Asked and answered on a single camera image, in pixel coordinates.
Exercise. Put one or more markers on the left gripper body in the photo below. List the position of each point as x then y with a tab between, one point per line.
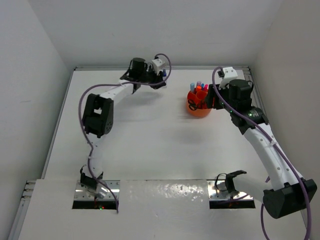
150	76

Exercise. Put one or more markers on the pastel blue highlighter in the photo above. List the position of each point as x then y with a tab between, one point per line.
192	87

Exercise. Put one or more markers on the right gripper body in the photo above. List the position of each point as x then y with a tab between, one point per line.
223	94

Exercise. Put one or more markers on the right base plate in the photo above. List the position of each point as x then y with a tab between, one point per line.
217	192

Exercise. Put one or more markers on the small black scissors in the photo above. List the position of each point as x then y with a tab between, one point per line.
191	102

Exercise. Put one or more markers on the orange round organizer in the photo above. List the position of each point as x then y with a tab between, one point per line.
199	99

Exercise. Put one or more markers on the pink cap black highlighter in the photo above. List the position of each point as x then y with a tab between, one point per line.
206	87

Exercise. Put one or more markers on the aluminium frame rail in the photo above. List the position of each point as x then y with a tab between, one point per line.
264	141

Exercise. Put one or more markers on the large black scissors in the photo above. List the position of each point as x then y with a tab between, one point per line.
193	107

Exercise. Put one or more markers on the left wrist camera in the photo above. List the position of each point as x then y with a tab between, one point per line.
158	65

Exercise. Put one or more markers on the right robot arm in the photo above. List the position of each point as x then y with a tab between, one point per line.
289	191

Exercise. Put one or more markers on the left base plate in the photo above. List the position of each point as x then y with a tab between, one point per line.
101	193

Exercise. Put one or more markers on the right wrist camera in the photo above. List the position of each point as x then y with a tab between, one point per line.
227	74

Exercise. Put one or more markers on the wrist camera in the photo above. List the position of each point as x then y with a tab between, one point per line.
158	65
227	74

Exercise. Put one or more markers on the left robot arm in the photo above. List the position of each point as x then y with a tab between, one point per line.
98	116

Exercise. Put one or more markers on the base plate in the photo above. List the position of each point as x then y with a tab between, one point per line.
101	193
217	192

